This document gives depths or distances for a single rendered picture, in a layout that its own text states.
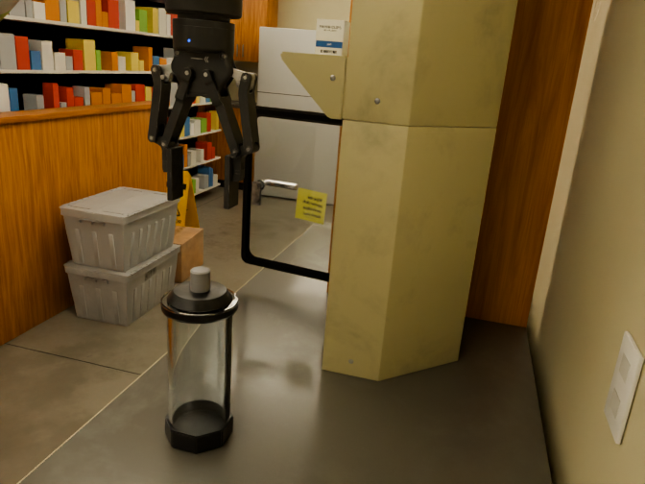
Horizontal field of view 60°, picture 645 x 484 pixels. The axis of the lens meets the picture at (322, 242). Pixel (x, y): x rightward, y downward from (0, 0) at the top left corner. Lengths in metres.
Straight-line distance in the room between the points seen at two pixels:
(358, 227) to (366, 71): 0.26
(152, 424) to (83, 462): 0.12
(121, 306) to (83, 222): 0.51
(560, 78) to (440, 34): 0.41
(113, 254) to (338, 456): 2.48
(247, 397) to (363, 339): 0.23
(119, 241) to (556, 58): 2.44
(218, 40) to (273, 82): 5.47
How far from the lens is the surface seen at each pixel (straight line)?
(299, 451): 0.90
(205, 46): 0.71
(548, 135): 1.30
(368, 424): 0.97
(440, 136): 0.97
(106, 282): 3.30
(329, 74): 0.95
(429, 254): 1.03
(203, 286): 0.80
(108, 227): 3.17
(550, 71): 1.30
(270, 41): 6.20
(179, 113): 0.75
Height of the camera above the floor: 1.50
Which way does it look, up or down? 18 degrees down
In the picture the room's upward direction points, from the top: 4 degrees clockwise
